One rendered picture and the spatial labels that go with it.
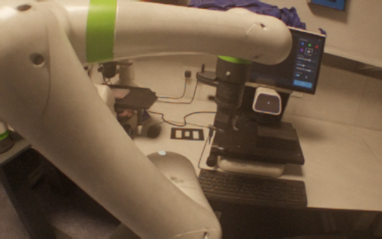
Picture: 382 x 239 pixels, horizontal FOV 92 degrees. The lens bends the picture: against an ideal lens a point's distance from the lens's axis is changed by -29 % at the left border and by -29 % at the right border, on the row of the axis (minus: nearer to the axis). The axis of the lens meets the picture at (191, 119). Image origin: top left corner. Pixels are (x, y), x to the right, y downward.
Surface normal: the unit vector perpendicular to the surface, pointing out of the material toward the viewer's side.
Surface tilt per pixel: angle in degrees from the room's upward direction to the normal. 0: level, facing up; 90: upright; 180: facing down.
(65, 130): 85
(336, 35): 90
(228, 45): 108
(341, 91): 90
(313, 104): 90
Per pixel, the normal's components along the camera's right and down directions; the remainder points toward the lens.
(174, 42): 0.32, 0.70
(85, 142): 0.65, 0.22
